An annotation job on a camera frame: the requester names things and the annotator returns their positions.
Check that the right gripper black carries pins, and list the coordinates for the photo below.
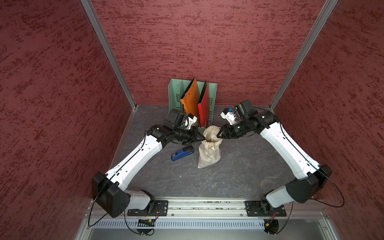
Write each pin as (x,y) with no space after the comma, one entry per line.
(228,132)

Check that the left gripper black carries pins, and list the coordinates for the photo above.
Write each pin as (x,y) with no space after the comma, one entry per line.
(193,134)

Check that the beige cloth drawstring bag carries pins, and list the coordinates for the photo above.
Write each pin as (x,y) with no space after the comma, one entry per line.
(209,149)

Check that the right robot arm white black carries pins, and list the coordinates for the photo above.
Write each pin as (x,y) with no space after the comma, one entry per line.
(310,176)

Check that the blue black stapler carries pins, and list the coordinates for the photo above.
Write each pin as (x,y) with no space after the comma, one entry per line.
(186,151)

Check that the red folder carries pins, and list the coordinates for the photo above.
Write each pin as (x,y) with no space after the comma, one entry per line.
(204,106)

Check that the orange folder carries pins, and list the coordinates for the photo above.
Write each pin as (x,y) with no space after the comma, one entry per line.
(190,97)

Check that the green plastic file organizer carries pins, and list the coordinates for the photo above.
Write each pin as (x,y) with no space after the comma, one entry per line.
(177,87)

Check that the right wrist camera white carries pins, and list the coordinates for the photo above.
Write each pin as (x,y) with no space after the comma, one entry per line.
(230,115)

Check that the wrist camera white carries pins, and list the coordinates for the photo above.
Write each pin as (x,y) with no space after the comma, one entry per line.
(230,115)
(191,121)

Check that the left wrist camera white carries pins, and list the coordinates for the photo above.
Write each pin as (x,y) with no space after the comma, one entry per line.
(191,121)

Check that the aluminium mounting rail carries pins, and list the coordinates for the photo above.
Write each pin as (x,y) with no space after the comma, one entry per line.
(235,208)

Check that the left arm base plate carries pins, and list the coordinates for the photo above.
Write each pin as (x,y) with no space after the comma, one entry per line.
(156,208)

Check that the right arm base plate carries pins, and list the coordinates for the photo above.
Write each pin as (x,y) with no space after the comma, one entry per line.
(262,209)

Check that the right corner aluminium post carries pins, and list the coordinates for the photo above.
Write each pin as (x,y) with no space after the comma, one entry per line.
(315,30)

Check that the corner aluminium post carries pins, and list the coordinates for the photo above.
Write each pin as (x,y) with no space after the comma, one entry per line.
(315,30)
(97,26)

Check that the left corner aluminium post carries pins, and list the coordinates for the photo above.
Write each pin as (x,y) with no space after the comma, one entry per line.
(97,26)

